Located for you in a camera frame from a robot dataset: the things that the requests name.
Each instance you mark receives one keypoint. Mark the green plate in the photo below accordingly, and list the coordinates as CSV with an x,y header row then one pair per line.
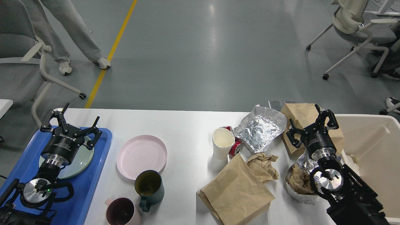
x,y
79,161

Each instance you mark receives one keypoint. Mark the beige plastic bin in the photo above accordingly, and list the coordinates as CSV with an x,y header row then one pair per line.
x,y
372,143

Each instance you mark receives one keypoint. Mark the chair base far right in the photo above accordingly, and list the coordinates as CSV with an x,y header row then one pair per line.
x,y
393,105

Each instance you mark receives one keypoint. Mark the dark green mug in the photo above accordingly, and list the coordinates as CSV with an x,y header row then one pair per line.
x,y
149,185

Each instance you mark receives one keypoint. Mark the brown paper bag back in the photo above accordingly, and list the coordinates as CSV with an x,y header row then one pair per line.
x,y
304,114

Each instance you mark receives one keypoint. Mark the white paper cup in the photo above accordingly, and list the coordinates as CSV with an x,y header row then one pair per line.
x,y
223,140

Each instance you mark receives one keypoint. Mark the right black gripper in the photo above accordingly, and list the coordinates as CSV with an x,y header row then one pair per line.
x,y
315,137

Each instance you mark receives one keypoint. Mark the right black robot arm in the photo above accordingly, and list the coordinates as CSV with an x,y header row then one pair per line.
x,y
352,201

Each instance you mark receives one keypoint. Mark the white side table corner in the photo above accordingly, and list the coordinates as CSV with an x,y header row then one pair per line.
x,y
5,105

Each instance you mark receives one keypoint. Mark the pink mug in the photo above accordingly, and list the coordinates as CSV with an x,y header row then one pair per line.
x,y
122,211

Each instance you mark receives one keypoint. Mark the grey office chair left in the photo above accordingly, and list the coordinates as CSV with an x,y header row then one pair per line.
x,y
24,77

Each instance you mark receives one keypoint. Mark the crumpled aluminium foil sheet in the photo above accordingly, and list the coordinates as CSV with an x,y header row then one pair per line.
x,y
260,127

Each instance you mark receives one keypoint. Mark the foil bowl with paper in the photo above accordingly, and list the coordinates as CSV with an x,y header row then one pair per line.
x,y
303,173

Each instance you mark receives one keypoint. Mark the white office chair right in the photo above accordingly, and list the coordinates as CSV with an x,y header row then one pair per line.
x,y
364,30

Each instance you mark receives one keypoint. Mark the crushed red soda can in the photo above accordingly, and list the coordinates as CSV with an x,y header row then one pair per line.
x,y
237,146

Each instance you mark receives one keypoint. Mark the crumpled brown paper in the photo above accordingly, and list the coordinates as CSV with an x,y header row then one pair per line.
x,y
261,167

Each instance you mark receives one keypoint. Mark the large brown paper bag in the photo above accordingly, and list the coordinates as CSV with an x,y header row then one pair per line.
x,y
236,196

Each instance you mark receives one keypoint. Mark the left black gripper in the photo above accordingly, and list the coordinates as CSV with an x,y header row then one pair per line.
x,y
61,142

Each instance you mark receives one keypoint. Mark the pink plate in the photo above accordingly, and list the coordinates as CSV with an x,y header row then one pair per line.
x,y
139,154

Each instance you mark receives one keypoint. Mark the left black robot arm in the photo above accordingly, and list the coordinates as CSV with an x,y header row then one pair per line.
x,y
29,203

